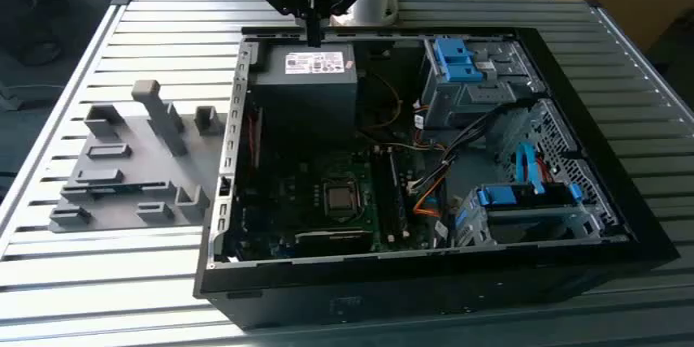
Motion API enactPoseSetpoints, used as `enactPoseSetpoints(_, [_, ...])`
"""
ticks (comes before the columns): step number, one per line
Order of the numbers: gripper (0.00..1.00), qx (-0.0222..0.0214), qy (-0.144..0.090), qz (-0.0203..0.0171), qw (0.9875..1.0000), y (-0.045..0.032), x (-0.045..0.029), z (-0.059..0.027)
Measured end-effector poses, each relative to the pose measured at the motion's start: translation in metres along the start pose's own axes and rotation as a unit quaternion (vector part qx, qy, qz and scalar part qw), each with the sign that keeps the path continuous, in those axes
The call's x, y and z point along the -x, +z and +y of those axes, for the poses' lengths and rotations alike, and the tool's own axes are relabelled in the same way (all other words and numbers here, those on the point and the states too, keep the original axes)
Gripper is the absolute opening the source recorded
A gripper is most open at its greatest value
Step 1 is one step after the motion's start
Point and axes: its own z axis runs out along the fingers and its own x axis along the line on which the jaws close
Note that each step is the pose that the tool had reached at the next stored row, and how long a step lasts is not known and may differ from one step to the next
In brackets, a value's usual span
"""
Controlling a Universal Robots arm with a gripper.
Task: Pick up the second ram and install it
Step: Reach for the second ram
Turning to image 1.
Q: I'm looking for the RAM stick with black chips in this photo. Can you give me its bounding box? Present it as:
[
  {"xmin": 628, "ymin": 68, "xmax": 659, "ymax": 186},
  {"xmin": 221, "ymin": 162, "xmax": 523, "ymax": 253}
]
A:
[{"xmin": 388, "ymin": 150, "xmax": 412, "ymax": 241}]

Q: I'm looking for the grey power supply unit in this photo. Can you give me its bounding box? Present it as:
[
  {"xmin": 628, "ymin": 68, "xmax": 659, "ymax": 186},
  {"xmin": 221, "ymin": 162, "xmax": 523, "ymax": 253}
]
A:
[{"xmin": 249, "ymin": 43, "xmax": 360, "ymax": 149}]

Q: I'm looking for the grey optical drive cage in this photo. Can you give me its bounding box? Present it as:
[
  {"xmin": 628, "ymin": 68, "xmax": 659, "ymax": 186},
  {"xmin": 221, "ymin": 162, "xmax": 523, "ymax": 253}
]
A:
[{"xmin": 420, "ymin": 37, "xmax": 547, "ymax": 129}]

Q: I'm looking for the grey parts rack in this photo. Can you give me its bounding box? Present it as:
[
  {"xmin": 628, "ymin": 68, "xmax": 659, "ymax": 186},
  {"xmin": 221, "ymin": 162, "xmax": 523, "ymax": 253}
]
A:
[{"xmin": 48, "ymin": 80, "xmax": 227, "ymax": 234}]

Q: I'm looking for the CPU socket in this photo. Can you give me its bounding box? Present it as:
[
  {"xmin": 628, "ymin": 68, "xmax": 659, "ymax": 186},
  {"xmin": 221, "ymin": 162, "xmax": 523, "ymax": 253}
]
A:
[{"xmin": 323, "ymin": 178, "xmax": 363, "ymax": 223}]

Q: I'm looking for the green motherboard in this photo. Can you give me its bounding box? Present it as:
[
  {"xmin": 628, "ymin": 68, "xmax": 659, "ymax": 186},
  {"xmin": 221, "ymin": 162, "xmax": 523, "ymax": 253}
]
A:
[{"xmin": 237, "ymin": 145, "xmax": 435, "ymax": 261}]

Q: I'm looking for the white furniture foot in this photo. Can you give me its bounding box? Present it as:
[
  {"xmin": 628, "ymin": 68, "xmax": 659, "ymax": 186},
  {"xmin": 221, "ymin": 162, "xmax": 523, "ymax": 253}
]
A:
[{"xmin": 0, "ymin": 80, "xmax": 24, "ymax": 111}]

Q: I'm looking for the blue disk carrier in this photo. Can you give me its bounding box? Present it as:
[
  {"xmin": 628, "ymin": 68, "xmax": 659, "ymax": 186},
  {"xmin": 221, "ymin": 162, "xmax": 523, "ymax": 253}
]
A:
[{"xmin": 479, "ymin": 184, "xmax": 586, "ymax": 206}]

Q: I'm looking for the black graphics card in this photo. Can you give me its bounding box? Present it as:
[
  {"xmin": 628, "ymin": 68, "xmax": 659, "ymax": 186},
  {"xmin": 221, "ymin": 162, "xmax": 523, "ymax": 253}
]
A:
[{"xmin": 293, "ymin": 228, "xmax": 376, "ymax": 258}]

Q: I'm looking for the grey disk bay cage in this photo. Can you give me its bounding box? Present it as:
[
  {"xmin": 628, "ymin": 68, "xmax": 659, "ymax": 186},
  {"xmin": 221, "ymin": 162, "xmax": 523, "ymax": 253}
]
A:
[{"xmin": 454, "ymin": 182, "xmax": 630, "ymax": 247}]

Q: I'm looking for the black PC case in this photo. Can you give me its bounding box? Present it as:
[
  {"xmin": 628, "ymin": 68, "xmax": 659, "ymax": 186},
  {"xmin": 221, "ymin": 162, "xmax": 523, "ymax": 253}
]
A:
[{"xmin": 193, "ymin": 25, "xmax": 682, "ymax": 330}]

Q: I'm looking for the blue drive latch bracket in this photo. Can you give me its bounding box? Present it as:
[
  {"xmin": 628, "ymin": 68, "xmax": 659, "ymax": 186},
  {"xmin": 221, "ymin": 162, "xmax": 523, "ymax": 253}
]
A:
[{"xmin": 432, "ymin": 37, "xmax": 484, "ymax": 85}]

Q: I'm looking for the orange wire loop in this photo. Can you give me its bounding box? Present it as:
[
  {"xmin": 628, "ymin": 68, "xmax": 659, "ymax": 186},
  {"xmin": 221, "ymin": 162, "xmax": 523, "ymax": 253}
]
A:
[{"xmin": 355, "ymin": 72, "xmax": 403, "ymax": 132}]

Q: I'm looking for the black cable bundle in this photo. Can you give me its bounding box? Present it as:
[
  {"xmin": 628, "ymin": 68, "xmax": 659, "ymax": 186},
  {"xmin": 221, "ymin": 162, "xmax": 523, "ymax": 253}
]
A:
[{"xmin": 411, "ymin": 101, "xmax": 524, "ymax": 193}]

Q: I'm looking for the orange flat cable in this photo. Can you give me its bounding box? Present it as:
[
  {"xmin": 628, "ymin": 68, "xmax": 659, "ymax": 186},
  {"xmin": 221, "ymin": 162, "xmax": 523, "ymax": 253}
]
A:
[{"xmin": 414, "ymin": 174, "xmax": 451, "ymax": 217}]

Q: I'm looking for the blue flat data cable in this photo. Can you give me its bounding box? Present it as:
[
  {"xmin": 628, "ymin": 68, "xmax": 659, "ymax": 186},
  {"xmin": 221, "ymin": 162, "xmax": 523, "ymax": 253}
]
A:
[{"xmin": 514, "ymin": 141, "xmax": 547, "ymax": 196}]

